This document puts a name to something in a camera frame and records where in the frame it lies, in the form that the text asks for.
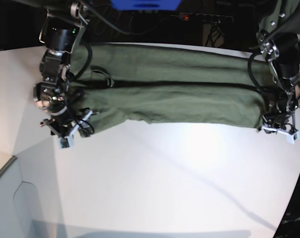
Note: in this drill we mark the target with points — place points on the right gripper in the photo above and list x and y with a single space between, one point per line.
53 96

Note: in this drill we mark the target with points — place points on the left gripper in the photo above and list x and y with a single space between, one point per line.
280 116

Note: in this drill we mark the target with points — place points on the green t-shirt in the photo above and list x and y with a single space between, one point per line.
164 85

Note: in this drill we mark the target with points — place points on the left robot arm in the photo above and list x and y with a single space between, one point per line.
278 43

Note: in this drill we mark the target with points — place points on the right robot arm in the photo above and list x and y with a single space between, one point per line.
61 34

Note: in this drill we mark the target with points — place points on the blue box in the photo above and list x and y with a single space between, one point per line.
131 5

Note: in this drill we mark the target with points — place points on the black power strip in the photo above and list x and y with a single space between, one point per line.
206 18

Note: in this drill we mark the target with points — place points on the black device at table edge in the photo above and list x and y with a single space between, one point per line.
290 223

